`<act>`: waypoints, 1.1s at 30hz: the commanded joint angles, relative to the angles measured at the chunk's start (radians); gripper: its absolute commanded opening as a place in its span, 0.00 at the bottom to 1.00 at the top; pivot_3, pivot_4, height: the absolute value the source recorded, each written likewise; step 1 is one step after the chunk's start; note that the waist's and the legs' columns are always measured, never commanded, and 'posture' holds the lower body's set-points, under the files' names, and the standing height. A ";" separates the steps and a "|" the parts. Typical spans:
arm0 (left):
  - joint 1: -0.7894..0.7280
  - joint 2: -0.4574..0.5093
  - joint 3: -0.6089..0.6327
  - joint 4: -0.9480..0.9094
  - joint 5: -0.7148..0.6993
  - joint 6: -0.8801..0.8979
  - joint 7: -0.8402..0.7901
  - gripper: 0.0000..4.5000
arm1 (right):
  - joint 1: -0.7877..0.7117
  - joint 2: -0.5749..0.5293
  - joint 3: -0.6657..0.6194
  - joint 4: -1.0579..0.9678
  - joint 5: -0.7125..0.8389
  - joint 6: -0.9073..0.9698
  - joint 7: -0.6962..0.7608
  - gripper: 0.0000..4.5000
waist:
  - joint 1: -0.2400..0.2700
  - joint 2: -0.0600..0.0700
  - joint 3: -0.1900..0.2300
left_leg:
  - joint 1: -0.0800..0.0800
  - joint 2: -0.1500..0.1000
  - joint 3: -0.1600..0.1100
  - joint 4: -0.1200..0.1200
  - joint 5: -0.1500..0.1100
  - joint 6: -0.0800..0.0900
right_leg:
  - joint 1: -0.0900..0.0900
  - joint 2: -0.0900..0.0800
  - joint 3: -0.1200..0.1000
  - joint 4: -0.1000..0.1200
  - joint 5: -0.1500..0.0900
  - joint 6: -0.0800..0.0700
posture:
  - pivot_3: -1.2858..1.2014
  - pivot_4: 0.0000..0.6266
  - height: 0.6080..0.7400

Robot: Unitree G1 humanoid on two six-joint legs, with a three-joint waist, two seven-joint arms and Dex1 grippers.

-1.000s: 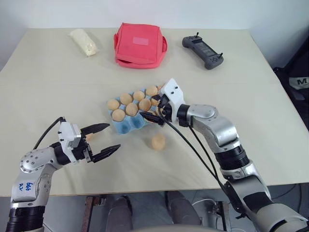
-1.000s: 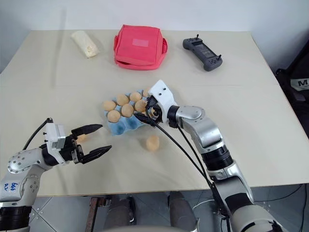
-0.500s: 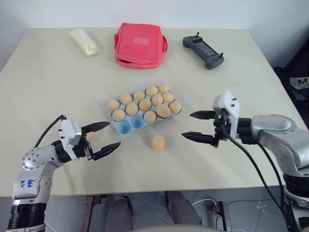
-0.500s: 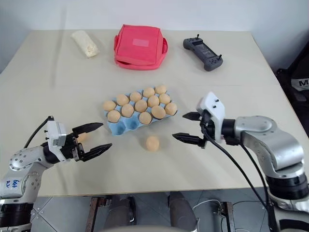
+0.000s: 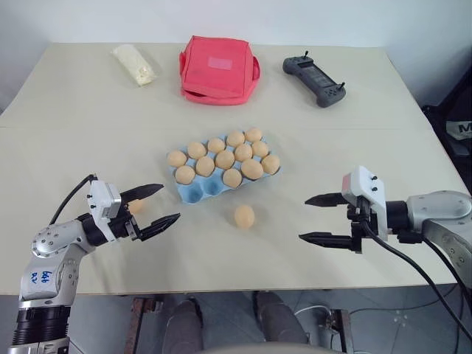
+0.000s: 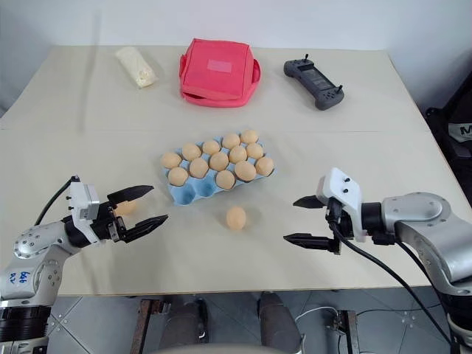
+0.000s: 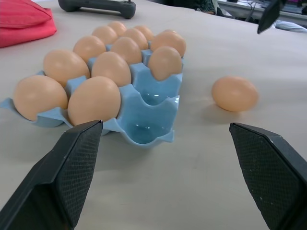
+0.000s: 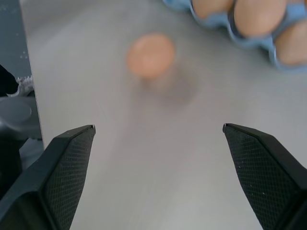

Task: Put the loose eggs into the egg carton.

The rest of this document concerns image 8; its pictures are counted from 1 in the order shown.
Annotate silver robot body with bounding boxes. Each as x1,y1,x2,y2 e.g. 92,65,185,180
0,64,44,199

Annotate brown egg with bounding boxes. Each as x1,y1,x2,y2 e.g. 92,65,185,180
193,0,235,20
234,0,287,36
126,33,176,78
274,20,307,67

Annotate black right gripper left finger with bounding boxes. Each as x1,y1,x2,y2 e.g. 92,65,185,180
0,124,97,230

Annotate blue egg carton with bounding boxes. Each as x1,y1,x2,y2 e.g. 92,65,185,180
162,0,307,72

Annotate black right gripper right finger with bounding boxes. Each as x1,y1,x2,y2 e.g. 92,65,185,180
222,123,307,230

